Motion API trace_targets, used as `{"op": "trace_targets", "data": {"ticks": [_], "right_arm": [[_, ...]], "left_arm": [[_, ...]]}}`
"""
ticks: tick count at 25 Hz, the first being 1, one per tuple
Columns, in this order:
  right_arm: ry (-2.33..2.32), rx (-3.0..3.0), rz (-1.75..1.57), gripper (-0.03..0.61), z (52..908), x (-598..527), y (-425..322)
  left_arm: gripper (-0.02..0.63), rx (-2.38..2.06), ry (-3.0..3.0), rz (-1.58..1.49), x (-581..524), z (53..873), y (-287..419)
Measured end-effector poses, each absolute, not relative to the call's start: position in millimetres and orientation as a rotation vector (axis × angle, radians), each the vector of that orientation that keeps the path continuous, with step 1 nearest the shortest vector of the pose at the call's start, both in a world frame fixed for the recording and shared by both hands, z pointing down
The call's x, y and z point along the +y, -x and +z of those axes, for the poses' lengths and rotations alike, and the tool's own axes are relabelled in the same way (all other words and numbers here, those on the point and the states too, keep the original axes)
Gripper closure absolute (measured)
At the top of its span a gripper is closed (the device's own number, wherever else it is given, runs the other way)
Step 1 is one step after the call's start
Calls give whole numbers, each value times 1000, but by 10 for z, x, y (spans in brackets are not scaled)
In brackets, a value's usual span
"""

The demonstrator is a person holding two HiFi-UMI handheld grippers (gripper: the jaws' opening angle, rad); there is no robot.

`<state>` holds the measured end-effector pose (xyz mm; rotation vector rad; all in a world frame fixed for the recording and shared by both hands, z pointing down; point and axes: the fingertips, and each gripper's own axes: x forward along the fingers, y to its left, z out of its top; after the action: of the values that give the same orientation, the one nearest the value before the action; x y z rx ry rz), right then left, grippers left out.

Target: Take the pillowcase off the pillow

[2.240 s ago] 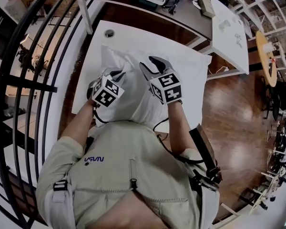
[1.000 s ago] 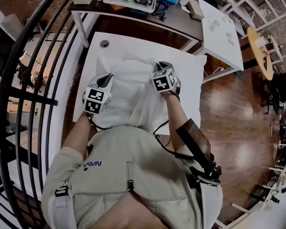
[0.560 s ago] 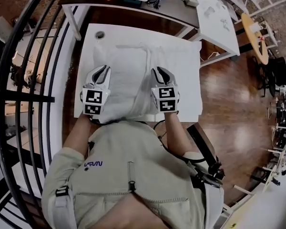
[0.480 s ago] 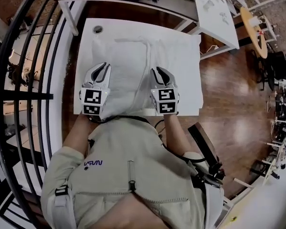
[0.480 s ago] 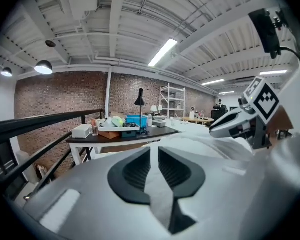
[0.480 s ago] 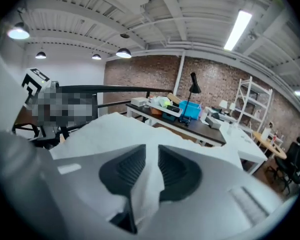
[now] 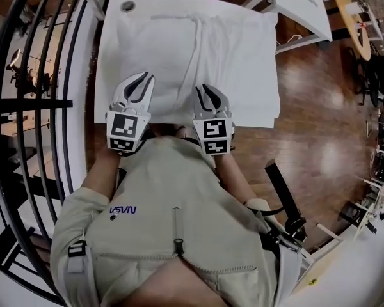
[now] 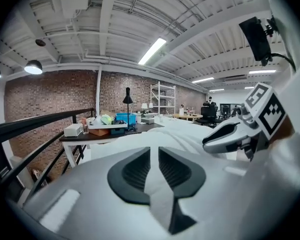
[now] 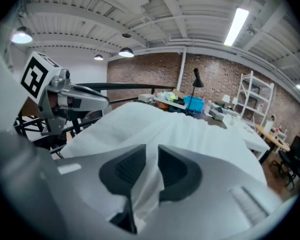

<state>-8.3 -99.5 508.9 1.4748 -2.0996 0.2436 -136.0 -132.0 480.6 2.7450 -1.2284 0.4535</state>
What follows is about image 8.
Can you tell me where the person's right forearm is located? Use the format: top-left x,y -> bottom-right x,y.
269,113 -> 298,145

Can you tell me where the white plastic bag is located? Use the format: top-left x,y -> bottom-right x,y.
89,115 -> 103,126

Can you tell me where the orange box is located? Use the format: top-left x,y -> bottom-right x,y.
88,128 -> 111,137

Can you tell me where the teal box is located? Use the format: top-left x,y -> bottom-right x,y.
109,127 -> 127,135

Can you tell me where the round wooden table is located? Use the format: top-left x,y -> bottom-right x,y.
173,112 -> 204,122

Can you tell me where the black desk lamp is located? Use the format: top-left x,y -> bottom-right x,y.
122,87 -> 138,132

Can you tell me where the white plastic tray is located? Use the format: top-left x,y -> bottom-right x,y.
88,120 -> 129,130

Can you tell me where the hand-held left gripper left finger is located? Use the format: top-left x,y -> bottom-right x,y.
21,146 -> 171,240

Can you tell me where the white shelf rack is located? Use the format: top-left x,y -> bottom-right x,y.
149,81 -> 177,115

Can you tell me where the ceiling tube light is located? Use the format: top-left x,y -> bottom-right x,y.
191,76 -> 215,84
137,37 -> 167,66
248,69 -> 277,75

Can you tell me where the white side table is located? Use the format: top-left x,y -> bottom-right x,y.
152,115 -> 201,129

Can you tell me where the yellow-green pouch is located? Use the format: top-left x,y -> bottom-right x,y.
100,113 -> 113,125

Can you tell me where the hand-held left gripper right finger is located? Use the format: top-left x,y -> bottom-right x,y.
158,146 -> 252,240

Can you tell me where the black rectangular device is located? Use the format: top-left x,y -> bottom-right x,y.
238,15 -> 275,67

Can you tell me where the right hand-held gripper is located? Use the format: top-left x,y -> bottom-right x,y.
201,81 -> 288,160

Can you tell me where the white wall pipe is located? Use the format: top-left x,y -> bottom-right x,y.
95,63 -> 103,117

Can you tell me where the white rectangular box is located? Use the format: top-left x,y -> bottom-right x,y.
63,123 -> 83,138

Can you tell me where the black metal railing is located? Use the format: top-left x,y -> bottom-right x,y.
0,108 -> 95,202

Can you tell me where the blue plastic bin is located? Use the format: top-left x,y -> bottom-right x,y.
114,112 -> 138,125

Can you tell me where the black office chair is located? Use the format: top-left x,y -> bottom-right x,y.
194,101 -> 223,128
218,103 -> 241,121

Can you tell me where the dark top white frame table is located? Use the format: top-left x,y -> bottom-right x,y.
59,122 -> 166,170

